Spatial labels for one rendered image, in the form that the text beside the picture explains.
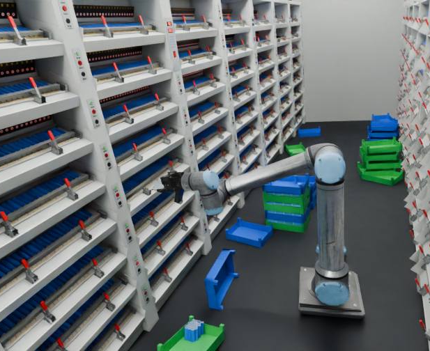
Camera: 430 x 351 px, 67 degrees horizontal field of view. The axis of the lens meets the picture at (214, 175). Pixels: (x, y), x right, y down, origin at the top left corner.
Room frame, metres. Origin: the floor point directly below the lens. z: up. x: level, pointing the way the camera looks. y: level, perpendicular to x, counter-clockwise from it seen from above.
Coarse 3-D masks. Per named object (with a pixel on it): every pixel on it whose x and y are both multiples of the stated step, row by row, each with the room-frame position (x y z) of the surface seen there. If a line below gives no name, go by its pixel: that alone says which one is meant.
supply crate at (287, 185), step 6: (306, 174) 2.22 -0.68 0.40; (276, 180) 2.35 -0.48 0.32; (282, 180) 2.33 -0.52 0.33; (288, 180) 2.31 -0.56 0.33; (294, 180) 2.28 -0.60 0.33; (300, 180) 2.26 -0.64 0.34; (306, 180) 2.16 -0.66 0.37; (264, 186) 2.20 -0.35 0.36; (270, 186) 2.17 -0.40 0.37; (276, 186) 2.15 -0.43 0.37; (282, 186) 2.13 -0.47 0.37; (288, 186) 2.22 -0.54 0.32; (294, 186) 2.20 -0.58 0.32; (300, 186) 2.06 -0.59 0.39; (306, 186) 2.15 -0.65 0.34; (282, 192) 2.13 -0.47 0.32; (288, 192) 2.11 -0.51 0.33; (294, 192) 2.09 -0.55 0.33; (300, 192) 2.06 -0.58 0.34
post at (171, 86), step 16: (144, 0) 2.01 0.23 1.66; (160, 0) 1.98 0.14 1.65; (144, 16) 2.02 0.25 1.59; (160, 16) 1.97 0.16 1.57; (144, 48) 2.05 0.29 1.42; (160, 48) 1.99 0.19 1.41; (176, 80) 1.99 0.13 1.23; (176, 112) 1.98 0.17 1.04; (192, 144) 2.04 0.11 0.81; (192, 160) 2.01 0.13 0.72; (192, 208) 1.99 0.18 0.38; (208, 240) 2.02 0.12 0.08
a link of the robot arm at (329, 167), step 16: (320, 160) 1.21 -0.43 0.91; (336, 160) 1.18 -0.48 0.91; (320, 176) 1.19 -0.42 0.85; (336, 176) 1.17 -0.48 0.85; (320, 192) 1.22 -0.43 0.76; (336, 192) 1.18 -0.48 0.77; (320, 208) 1.22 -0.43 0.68; (336, 208) 1.18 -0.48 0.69; (320, 224) 1.22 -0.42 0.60; (336, 224) 1.18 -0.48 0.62; (320, 240) 1.22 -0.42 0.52; (336, 240) 1.18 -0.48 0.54; (320, 256) 1.22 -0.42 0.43; (336, 256) 1.18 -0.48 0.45; (320, 272) 1.20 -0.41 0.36; (336, 272) 1.17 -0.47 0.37; (320, 288) 1.16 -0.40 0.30; (336, 288) 1.14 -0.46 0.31; (336, 304) 1.14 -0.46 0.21
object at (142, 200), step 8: (184, 160) 1.98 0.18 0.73; (176, 168) 1.91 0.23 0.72; (184, 168) 1.93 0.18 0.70; (160, 176) 1.79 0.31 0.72; (152, 192) 1.62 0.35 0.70; (128, 200) 1.53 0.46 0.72; (136, 200) 1.54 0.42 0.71; (144, 200) 1.55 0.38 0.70; (152, 200) 1.62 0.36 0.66; (136, 208) 1.49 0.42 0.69
